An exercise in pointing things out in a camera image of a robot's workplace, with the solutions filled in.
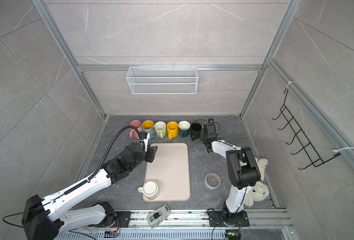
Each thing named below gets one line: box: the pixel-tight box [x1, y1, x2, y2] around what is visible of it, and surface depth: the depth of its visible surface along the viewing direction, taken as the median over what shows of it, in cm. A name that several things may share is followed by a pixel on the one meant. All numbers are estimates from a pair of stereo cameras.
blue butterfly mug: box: [142, 120, 156, 140], surface depth 103 cm
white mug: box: [137, 180, 159, 200], surface depth 78 cm
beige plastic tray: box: [142, 142, 191, 202], surface depth 90 cm
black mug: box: [190, 122, 203, 141], surface depth 103 cm
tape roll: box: [205, 172, 221, 190], surface depth 87 cm
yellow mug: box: [166, 121, 179, 140], surface depth 103 cm
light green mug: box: [154, 121, 167, 139], surface depth 103 cm
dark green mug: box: [178, 120, 191, 138], surface depth 103 cm
